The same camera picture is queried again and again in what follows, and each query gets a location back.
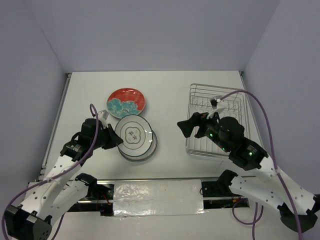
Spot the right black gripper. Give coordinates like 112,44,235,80
175,108,230,152

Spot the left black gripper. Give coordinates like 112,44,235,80
91,123,124,150

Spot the white plate line drawing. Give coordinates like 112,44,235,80
115,114,153,157

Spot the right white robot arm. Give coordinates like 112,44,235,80
177,112,320,233

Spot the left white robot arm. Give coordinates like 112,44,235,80
1,118,123,240

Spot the silver foil tape sheet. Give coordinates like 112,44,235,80
112,179,205,217

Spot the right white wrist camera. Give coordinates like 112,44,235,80
207,96,227,119

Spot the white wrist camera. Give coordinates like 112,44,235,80
98,109,109,128
207,96,227,119

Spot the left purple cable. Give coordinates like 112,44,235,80
0,103,101,240

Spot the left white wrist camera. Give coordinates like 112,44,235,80
98,109,109,128

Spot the wire dish rack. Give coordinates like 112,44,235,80
184,83,252,158

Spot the black metal base rail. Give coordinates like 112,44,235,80
69,178,250,217

